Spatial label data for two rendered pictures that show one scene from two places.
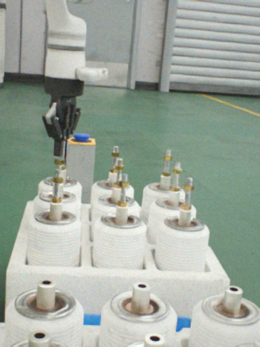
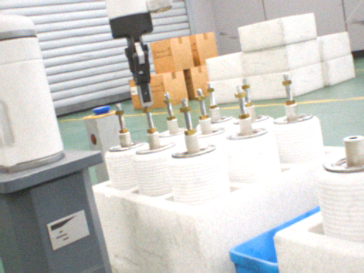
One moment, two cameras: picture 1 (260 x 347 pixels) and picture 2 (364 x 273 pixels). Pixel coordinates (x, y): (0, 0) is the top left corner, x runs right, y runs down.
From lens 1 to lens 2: 0.57 m
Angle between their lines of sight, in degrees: 27
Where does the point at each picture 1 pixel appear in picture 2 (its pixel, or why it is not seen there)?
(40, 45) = not seen: outside the picture
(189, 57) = not seen: hidden behind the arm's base
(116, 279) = (283, 182)
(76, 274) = (250, 191)
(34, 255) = (197, 195)
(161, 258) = (292, 156)
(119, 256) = (269, 163)
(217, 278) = not seen: hidden behind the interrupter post
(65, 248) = (224, 173)
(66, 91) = (145, 25)
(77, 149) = (106, 121)
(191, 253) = (318, 138)
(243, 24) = (54, 48)
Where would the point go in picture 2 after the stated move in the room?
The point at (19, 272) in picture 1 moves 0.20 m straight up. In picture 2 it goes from (204, 211) to (178, 78)
